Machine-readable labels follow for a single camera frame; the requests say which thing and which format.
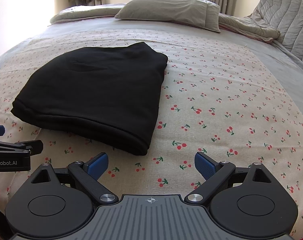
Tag black pants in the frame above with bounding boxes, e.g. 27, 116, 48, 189
11, 42, 168, 155

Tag folded grey-green quilt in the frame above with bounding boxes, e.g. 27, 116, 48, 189
50, 3, 125, 24

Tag grey pillow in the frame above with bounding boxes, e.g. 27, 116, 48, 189
115, 0, 220, 33

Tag grey quilted headboard cushion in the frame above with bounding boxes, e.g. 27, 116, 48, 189
219, 0, 303, 69

